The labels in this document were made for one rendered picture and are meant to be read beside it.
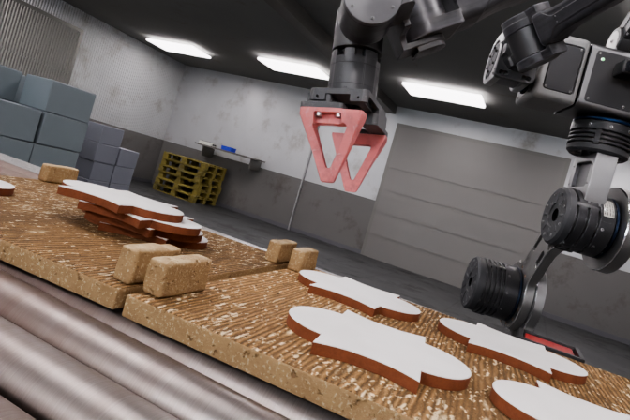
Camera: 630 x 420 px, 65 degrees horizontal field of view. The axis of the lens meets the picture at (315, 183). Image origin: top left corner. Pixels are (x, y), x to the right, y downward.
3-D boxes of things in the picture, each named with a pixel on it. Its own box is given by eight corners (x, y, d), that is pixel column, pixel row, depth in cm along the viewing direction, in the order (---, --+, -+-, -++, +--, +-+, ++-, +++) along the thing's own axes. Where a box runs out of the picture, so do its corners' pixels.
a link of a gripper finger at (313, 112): (289, 176, 50) (301, 86, 51) (311, 185, 57) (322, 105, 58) (353, 183, 48) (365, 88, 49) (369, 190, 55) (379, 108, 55)
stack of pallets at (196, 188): (217, 206, 1102) (228, 169, 1102) (194, 203, 1026) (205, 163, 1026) (176, 192, 1154) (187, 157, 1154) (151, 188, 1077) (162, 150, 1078)
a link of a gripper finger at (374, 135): (311, 184, 57) (322, 104, 57) (329, 190, 63) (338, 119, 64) (368, 190, 54) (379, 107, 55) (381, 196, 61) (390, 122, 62)
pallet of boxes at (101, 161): (22, 186, 637) (45, 108, 637) (68, 190, 703) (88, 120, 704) (80, 208, 597) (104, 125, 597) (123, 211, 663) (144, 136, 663)
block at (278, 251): (281, 258, 67) (287, 238, 67) (293, 262, 66) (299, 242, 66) (262, 260, 61) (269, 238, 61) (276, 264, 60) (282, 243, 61)
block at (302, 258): (303, 265, 65) (308, 246, 65) (315, 270, 65) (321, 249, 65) (285, 268, 60) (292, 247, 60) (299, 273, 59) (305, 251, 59)
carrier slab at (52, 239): (69, 192, 81) (72, 183, 81) (293, 273, 67) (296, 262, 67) (-215, 164, 48) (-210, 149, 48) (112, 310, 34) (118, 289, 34)
